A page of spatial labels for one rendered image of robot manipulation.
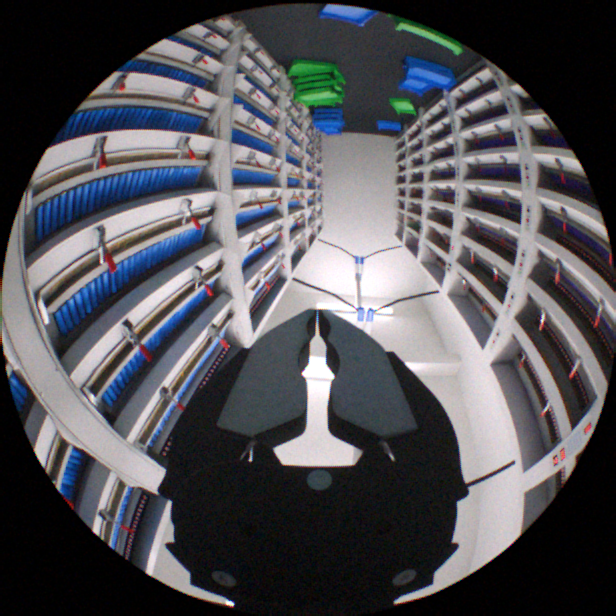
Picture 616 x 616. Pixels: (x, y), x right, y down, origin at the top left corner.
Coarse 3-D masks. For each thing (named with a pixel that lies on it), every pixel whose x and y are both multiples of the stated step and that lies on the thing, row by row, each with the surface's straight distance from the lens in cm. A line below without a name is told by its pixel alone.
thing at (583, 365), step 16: (528, 288) 95; (528, 304) 105; (544, 304) 88; (544, 320) 108; (560, 320) 83; (544, 336) 106; (560, 336) 102; (576, 336) 80; (560, 352) 102; (576, 352) 84; (592, 352) 78; (576, 368) 98; (592, 368) 77; (576, 384) 97; (592, 384) 82; (592, 400) 82
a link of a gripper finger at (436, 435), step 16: (400, 368) 9; (400, 384) 8; (416, 384) 8; (416, 400) 8; (432, 400) 8; (416, 416) 7; (432, 416) 8; (448, 416) 8; (416, 432) 7; (432, 432) 7; (448, 432) 8; (384, 448) 7; (400, 448) 7; (416, 448) 7; (432, 448) 7; (448, 448) 7; (432, 464) 7; (448, 464) 7; (448, 480) 7; (464, 480) 7; (464, 496) 7
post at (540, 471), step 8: (608, 384) 76; (592, 408) 78; (536, 464) 90; (544, 464) 88; (528, 472) 93; (536, 472) 91; (544, 472) 89; (552, 472) 87; (520, 480) 96; (528, 480) 94; (536, 480) 91; (520, 488) 97; (528, 488) 94
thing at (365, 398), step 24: (336, 336) 9; (360, 336) 10; (336, 360) 9; (360, 360) 8; (384, 360) 9; (336, 384) 8; (360, 384) 8; (384, 384) 8; (336, 408) 7; (360, 408) 7; (384, 408) 7; (408, 408) 7; (336, 432) 8; (360, 432) 7; (384, 432) 7; (408, 432) 7
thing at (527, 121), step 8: (528, 112) 110; (536, 112) 107; (544, 112) 104; (528, 120) 111; (536, 120) 108; (544, 120) 104; (528, 128) 111; (536, 128) 113; (544, 128) 110; (552, 128) 108; (536, 136) 115; (544, 136) 114; (552, 136) 102; (560, 136) 106; (544, 144) 120; (552, 144) 115; (560, 144) 112; (568, 144) 108
